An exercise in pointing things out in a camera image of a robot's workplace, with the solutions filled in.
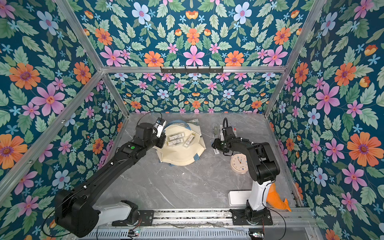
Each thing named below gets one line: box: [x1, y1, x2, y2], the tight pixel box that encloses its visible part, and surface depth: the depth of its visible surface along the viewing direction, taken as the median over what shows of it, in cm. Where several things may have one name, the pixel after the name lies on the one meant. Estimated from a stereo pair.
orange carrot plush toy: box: [266, 182, 292, 212], surface depth 76 cm
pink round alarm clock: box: [230, 153, 249, 175], surface depth 92 cm
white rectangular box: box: [228, 190, 252, 206], surface depth 78 cm
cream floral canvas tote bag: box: [156, 118, 207, 167], surface depth 98 cm
